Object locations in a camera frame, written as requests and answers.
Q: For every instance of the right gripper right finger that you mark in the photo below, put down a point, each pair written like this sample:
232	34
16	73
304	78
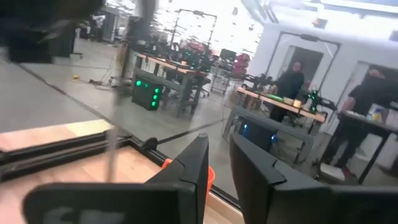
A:
252	168

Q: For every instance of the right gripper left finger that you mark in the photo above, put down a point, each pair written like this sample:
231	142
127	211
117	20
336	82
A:
189	168

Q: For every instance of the orange plastic mug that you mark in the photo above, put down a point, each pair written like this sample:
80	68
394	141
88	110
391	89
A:
211	179

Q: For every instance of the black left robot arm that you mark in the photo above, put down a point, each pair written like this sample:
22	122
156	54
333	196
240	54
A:
37	18

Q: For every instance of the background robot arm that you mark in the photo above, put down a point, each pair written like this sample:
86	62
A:
315	101

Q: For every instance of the wooden workbench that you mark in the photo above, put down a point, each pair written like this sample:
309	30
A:
174	65
280	104

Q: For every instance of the computer tower green lights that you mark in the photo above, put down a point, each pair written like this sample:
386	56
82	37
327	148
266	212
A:
146	93

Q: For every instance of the person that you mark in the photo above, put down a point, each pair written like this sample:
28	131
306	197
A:
367	99
289	84

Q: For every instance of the black table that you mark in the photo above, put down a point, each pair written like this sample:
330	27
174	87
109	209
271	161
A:
370	123

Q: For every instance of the black rig frame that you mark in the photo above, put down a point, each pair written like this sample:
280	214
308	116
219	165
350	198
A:
199	13
311	38

